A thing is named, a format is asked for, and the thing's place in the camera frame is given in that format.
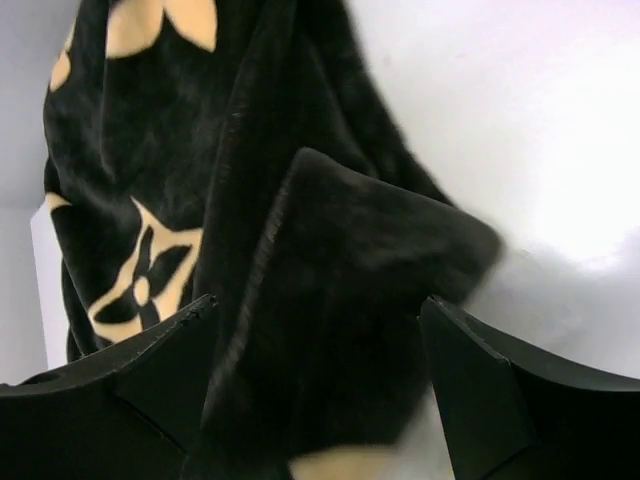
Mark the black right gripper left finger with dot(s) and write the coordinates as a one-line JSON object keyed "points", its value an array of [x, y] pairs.
{"points": [[129, 411]]}

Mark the black pillowcase with beige flowers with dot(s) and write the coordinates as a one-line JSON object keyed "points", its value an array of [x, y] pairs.
{"points": [[239, 149]]}

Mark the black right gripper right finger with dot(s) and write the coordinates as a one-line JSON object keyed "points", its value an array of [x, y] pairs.
{"points": [[511, 410]]}

